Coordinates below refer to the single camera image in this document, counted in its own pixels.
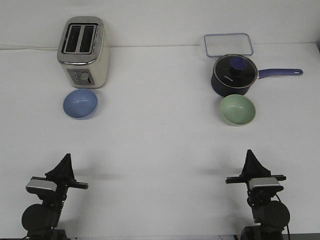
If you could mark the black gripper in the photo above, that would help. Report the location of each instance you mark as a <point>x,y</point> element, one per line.
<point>253,168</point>
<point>63,176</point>

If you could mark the green bowl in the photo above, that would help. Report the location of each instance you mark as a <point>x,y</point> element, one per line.
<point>237,110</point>

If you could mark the blue bowl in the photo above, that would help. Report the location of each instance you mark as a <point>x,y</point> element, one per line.
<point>80,104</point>

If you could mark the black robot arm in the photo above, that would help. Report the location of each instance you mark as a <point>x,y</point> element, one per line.
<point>40,220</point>
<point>270,215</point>

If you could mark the dark blue saucepan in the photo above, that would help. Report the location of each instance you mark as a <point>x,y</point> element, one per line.
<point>224,90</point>

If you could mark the glass saucepan lid blue knob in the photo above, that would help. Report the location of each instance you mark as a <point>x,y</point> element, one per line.
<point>235,71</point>

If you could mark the silver two-slot toaster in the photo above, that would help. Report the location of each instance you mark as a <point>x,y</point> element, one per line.
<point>83,52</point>

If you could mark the clear container blue-rimmed lid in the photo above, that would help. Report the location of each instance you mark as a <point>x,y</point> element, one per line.
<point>217,45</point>

